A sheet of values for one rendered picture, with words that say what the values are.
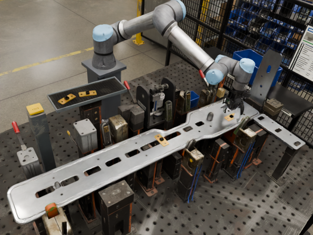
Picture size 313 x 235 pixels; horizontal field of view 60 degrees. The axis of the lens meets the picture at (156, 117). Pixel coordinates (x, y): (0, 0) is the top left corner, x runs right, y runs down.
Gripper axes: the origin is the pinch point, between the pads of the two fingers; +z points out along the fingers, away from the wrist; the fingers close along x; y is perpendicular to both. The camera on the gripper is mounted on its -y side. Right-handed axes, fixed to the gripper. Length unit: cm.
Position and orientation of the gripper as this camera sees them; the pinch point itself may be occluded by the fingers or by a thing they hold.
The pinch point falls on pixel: (231, 115)
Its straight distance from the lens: 161.0
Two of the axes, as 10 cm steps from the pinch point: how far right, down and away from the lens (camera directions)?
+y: -8.2, 3.1, -4.9
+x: 5.7, 5.7, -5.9
